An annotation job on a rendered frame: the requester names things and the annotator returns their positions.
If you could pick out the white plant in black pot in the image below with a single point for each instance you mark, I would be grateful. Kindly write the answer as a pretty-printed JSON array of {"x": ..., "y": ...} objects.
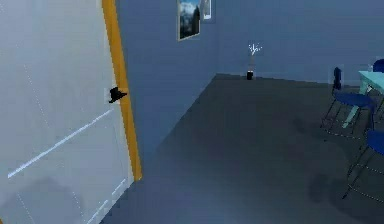
[{"x": 251, "y": 63}]

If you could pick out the framed landscape picture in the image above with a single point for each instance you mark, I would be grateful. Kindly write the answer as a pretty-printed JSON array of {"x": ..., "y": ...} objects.
[{"x": 188, "y": 18}]

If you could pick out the small white framed picture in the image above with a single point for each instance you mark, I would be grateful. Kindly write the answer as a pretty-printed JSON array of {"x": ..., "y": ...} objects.
[{"x": 206, "y": 8}]

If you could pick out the white room door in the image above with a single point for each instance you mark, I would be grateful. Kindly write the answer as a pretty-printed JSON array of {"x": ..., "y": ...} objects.
[{"x": 60, "y": 100}]

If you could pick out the blue chair with black legs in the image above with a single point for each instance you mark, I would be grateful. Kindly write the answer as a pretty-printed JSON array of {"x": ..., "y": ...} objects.
[
  {"x": 350, "y": 98},
  {"x": 373, "y": 156},
  {"x": 378, "y": 65}
]

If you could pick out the pale teal table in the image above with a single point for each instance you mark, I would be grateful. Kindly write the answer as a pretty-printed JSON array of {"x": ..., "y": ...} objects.
[{"x": 368, "y": 83}]

